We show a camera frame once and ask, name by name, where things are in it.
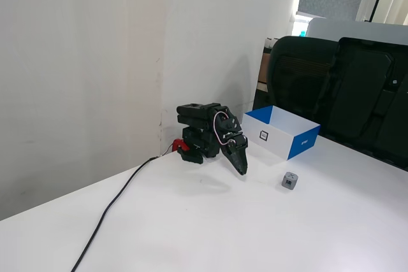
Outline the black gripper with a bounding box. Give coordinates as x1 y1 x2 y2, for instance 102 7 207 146
212 106 249 176

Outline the gray block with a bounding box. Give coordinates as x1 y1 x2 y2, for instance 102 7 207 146
281 171 300 190

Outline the blue and white box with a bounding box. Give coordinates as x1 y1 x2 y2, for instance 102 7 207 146
241 104 321 161

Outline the brown cardboard box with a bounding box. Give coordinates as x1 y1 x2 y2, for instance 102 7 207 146
257 37 279 85

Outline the red table clamp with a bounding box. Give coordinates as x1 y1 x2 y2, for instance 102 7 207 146
171 138 191 152

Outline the black office chair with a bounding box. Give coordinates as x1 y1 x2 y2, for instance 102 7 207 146
266 35 339 132

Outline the white panel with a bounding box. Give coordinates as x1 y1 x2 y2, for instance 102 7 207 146
307 17 408 47

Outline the white servo wire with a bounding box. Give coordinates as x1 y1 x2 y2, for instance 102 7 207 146
212 110 236 146

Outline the black power cable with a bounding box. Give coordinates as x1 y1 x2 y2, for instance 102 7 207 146
69 154 166 272

